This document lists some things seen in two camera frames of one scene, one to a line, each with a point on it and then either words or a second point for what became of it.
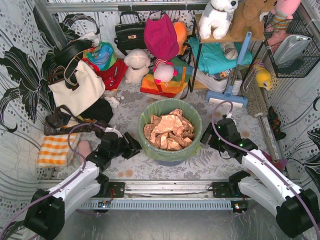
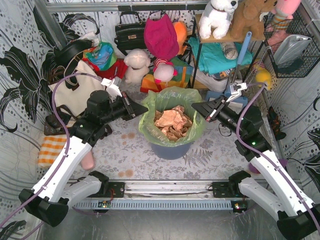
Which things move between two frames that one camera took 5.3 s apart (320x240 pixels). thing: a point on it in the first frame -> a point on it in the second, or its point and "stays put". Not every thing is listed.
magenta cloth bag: [160, 38] stays put
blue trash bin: [169, 163] -> [170, 153]
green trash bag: [159, 108] -> [166, 98]
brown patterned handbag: [63, 121] stays put
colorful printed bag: [103, 55] stays put
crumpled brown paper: [170, 131] stays put
